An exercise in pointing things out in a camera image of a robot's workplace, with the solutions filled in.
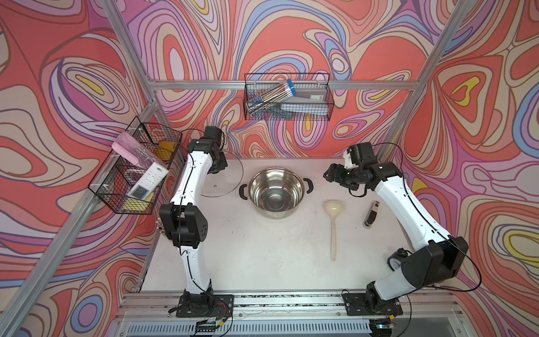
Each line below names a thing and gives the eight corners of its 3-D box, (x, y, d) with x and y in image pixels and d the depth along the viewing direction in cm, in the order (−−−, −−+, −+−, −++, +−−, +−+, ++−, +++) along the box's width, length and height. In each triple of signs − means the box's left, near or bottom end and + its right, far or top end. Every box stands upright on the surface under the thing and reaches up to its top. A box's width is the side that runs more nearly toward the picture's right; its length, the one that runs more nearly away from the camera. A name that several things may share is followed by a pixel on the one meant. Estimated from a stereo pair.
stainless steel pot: (241, 206, 104) (238, 189, 93) (268, 176, 116) (268, 158, 105) (285, 234, 94) (287, 219, 83) (310, 199, 106) (314, 181, 95)
